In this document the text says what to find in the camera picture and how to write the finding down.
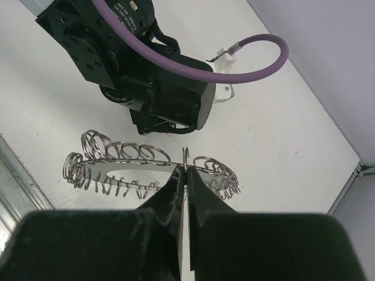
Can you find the aluminium mounting rail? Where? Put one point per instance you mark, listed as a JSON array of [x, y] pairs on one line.
[[20, 194]]

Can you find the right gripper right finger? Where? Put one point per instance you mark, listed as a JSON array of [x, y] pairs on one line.
[[229, 245]]

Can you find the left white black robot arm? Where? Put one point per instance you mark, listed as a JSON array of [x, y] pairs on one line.
[[158, 100]]

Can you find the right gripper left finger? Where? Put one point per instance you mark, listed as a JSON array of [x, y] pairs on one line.
[[139, 244]]

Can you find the metal disc with key rings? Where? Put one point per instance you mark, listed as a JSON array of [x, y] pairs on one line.
[[117, 168]]

